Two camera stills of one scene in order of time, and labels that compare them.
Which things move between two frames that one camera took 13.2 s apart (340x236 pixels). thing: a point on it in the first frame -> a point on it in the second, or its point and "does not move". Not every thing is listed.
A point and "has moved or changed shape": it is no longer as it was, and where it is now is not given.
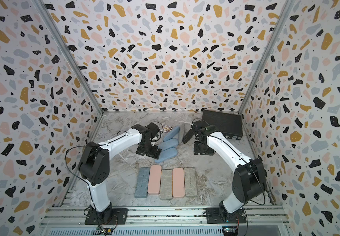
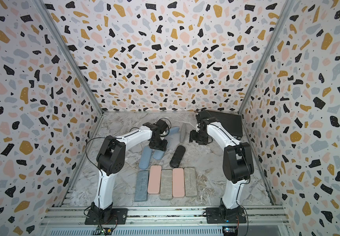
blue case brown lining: [172, 133] does not move
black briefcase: [229, 125] does not move
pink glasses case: [154, 179] does not move
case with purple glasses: [167, 144] has moved or changed shape
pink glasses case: [178, 187] does not move
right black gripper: [207, 153] -> [191, 137]
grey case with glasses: [182, 132] does not move
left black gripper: [153, 154] -> [163, 148]
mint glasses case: [166, 184] does not move
